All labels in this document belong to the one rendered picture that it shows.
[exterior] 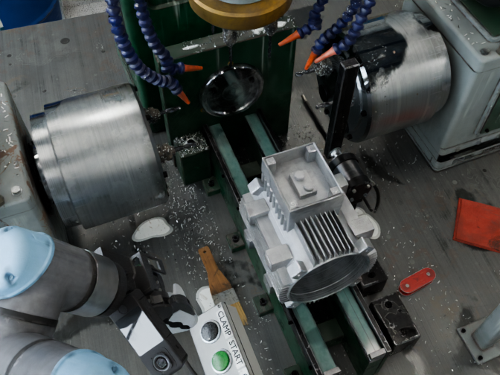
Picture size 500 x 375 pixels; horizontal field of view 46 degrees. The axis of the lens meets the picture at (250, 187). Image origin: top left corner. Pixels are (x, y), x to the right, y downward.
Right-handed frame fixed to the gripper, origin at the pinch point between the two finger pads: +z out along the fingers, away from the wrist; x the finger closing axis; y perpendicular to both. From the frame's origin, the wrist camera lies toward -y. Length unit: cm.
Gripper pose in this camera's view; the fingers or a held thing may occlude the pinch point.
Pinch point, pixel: (190, 326)
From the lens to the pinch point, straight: 89.8
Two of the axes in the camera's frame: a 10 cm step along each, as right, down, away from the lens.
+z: 4.6, 3.4, 8.2
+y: -3.7, -7.7, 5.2
